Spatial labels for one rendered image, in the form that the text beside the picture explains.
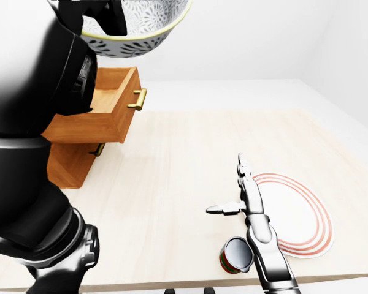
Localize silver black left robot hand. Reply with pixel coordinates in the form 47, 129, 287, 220
0, 0, 128, 137

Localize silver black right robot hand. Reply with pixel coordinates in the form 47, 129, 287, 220
205, 152, 279, 247

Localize patterned black white bowl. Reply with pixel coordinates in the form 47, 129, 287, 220
79, 0, 193, 58

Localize wooden cabinet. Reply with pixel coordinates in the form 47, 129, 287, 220
47, 142, 105, 190

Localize red green tin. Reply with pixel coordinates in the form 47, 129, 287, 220
218, 236, 254, 274

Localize white plate with red rings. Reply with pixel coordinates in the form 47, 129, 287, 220
251, 173, 335, 260

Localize open wooden drawer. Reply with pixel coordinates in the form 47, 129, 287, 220
41, 66, 142, 145

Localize brass drawer handle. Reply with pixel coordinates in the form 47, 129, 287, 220
127, 88, 148, 111
88, 143, 107, 157

